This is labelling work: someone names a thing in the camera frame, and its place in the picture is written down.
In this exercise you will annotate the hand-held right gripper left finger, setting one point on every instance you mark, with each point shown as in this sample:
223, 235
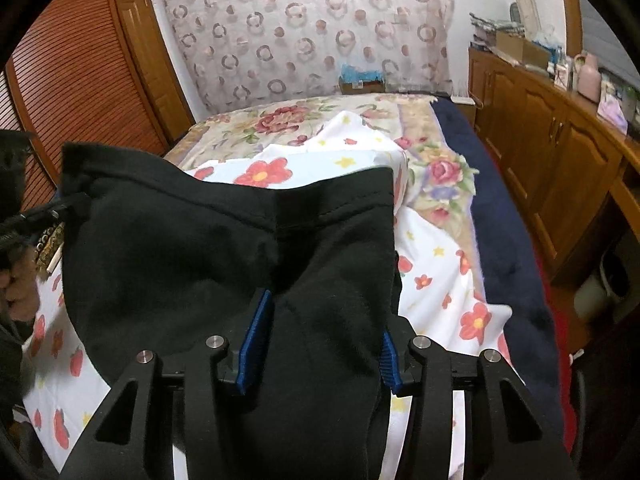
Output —
255, 345

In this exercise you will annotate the grey window blind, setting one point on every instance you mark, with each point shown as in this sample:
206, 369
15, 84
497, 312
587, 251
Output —
605, 45

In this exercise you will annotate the purple tissue pack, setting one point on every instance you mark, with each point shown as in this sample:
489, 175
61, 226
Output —
612, 112

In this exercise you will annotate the rose floral blanket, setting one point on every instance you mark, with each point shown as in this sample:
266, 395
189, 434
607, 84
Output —
280, 122

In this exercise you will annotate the open cardboard box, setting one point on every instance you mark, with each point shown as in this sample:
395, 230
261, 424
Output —
520, 50

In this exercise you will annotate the white flat device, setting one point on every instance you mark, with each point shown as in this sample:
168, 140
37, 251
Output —
462, 99

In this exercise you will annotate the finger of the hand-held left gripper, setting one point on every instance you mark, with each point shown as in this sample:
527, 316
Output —
45, 220

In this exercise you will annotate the long wooden cabinet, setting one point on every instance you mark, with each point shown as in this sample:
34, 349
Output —
540, 150

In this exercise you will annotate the white round appliance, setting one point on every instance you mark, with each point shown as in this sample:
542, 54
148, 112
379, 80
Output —
595, 290

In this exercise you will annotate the sheer circle-patterned curtain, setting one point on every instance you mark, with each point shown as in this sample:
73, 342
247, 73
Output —
300, 35

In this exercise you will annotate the navy blue blanket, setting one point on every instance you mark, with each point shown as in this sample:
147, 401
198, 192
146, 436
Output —
510, 260

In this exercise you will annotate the white red-flower bed sheet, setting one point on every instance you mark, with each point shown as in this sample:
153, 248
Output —
435, 270

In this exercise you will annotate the brown slatted wooden wardrobe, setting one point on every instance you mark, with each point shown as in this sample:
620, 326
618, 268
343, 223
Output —
75, 75

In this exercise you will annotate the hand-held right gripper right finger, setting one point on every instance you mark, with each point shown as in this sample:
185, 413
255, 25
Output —
391, 365

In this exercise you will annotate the stack of folded cloths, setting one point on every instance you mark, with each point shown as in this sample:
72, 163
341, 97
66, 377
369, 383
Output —
487, 30

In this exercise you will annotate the green bottle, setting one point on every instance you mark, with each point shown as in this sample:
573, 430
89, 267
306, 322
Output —
631, 105

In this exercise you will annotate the person's left hand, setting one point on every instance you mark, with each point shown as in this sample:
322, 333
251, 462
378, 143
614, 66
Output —
20, 290

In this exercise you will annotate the small desk fan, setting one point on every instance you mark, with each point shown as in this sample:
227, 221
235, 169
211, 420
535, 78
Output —
515, 12

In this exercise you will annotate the black printed t-shirt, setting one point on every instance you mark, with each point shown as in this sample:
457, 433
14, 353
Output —
200, 250

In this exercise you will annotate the dark patterned pillow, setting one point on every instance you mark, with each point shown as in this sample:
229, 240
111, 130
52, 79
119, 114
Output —
50, 240

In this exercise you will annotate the pink thermos jug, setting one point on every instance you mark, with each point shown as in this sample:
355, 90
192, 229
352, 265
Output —
586, 77

